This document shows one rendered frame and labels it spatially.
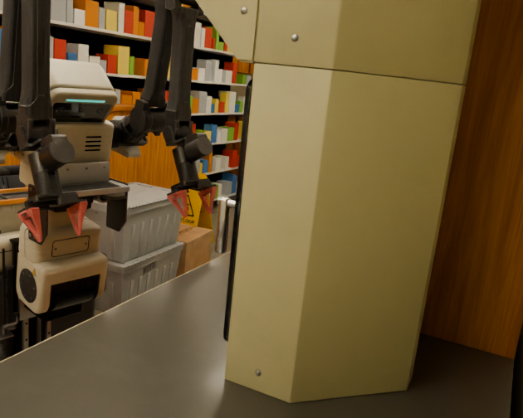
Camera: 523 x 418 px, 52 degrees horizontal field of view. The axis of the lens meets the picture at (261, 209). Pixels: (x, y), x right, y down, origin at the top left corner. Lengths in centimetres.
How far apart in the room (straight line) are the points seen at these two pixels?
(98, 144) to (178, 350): 91
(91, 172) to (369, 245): 108
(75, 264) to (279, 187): 108
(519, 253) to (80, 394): 76
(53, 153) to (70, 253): 55
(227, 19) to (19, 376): 58
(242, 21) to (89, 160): 103
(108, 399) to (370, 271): 41
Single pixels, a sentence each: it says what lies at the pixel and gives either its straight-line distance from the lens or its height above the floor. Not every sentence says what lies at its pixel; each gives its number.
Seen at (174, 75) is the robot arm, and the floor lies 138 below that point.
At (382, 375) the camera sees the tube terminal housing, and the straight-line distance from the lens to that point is 88.
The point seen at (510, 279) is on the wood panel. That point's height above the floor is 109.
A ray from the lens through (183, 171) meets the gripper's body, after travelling 156.
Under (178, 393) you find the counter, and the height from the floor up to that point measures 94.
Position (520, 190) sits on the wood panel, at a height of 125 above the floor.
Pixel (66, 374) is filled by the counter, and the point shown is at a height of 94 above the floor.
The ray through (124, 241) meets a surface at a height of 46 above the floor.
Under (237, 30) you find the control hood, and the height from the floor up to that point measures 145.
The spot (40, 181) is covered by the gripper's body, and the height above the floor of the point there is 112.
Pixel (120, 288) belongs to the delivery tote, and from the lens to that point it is 310.
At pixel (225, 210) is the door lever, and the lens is 83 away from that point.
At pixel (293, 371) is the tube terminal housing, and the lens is 80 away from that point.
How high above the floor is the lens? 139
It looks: 14 degrees down
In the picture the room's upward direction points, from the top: 6 degrees clockwise
